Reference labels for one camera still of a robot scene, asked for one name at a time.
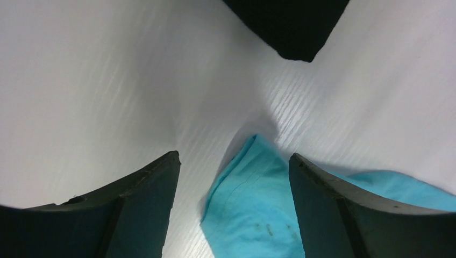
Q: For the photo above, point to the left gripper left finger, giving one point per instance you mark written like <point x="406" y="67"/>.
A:
<point x="126" y="218"/>

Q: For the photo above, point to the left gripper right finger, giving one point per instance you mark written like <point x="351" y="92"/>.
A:
<point x="339" y="219"/>

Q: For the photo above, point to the turquoise t shirt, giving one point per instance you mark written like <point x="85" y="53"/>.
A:
<point x="250" y="211"/>

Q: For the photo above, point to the black folded t shirt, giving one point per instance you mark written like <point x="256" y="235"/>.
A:
<point x="296" y="29"/>

